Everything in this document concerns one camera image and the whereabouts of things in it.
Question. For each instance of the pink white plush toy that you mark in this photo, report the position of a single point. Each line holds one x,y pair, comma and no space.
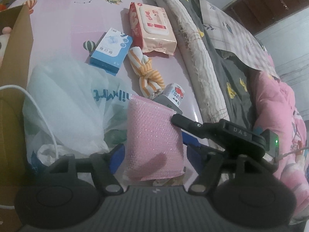
4,38

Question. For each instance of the pink wet wipes pack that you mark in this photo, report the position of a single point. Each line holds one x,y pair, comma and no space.
151,29

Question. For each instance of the pink floral blanket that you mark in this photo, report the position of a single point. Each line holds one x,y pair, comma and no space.
275,107

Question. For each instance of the blue white bandage box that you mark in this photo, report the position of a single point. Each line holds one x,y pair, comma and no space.
111,51

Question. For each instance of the pink bubble wrap pouch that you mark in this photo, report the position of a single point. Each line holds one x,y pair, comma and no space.
154,147

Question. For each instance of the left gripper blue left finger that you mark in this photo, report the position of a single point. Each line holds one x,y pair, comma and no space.
117,156

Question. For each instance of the grey patterned quilt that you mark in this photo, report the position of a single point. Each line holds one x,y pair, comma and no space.
235,54

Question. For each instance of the white plastic shopping bag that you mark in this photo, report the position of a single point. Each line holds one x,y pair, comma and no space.
74,109

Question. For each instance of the orange striped knotted cloth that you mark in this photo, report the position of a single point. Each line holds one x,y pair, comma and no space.
150,80

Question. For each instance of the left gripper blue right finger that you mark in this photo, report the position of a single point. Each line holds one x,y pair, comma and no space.
192,151

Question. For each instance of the brown cardboard box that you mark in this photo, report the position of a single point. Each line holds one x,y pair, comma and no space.
14,71

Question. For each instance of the dark wooden cabinet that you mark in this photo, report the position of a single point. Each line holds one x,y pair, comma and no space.
258,15

